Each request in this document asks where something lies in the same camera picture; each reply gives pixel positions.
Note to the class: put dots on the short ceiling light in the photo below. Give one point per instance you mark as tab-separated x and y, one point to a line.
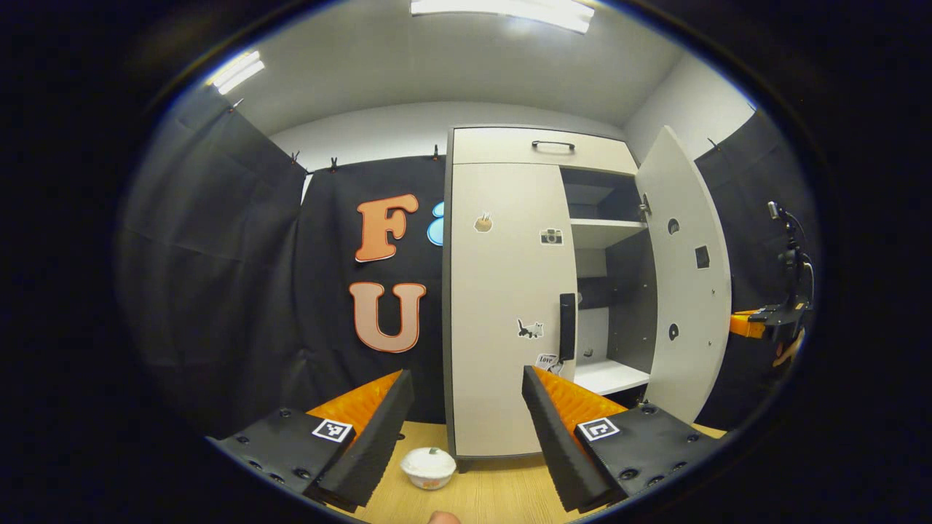
236	71

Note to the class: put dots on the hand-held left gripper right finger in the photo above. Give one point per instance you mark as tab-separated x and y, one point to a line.
557	444

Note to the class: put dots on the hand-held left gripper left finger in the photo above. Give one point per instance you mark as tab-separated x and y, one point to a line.
378	437

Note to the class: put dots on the black backdrop cloth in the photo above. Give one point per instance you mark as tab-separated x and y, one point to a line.
211	255
750	218
328	327

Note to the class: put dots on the beige cabinet door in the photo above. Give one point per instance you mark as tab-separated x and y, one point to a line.
502	291
692	327

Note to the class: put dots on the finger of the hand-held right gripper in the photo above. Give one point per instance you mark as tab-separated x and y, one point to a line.
746	324

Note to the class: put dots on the white lidded bowl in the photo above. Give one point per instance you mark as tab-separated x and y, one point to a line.
428	466

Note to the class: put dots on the long ceiling light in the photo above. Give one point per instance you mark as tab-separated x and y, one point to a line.
502	9

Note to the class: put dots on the beige double-door shoe cabinet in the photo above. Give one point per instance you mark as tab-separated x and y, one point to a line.
604	231

